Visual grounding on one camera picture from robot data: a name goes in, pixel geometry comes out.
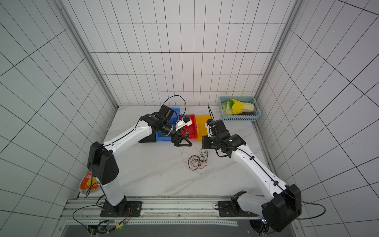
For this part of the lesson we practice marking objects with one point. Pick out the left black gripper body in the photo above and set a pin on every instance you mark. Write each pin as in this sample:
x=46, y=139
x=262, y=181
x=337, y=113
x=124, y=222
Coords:
x=173, y=135

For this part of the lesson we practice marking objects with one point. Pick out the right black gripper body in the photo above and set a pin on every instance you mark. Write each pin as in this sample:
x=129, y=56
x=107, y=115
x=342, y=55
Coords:
x=211, y=141

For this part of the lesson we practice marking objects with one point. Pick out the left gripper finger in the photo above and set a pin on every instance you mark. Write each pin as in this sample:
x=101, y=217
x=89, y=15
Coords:
x=182, y=144
x=184, y=140

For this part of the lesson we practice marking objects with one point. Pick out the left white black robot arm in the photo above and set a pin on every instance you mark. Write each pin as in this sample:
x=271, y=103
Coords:
x=102, y=159

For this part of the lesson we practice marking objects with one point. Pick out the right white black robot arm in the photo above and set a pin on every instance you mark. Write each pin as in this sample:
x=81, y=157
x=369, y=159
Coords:
x=279, y=205

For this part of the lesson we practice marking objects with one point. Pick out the red plastic bin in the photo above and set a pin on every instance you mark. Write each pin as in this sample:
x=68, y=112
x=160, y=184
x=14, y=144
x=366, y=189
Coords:
x=191, y=129

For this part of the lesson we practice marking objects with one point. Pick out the blue plastic bin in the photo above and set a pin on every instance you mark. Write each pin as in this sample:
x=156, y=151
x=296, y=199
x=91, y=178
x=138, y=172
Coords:
x=173, y=120

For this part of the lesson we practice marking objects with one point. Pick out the yellow plastic bin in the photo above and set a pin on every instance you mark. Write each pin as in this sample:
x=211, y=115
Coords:
x=201, y=126

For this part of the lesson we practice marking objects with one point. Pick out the black plastic bin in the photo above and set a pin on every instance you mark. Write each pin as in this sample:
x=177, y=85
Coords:
x=149, y=139

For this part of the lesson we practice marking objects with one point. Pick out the green lettuce toy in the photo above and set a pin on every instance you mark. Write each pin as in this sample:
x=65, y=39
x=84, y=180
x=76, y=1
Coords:
x=227, y=107

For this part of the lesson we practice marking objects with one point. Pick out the light blue mesh basket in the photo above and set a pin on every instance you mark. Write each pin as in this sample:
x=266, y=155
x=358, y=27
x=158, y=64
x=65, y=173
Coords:
x=244, y=116

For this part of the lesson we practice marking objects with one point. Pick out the toy napa cabbage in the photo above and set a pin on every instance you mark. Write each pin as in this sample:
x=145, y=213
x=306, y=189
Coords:
x=242, y=107

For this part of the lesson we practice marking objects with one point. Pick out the red yellow snack bag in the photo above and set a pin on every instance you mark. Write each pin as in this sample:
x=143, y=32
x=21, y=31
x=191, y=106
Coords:
x=89, y=184

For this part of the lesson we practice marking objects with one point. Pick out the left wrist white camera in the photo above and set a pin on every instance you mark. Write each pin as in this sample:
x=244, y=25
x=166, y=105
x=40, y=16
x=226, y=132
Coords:
x=184, y=121

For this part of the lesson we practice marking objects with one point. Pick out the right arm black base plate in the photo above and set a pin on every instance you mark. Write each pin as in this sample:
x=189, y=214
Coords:
x=231, y=207

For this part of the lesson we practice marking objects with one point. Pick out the aluminium mounting rail frame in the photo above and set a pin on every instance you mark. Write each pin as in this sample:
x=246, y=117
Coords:
x=213, y=210

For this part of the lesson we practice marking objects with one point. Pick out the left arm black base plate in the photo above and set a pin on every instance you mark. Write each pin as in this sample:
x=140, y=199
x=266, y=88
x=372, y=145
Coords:
x=123, y=209

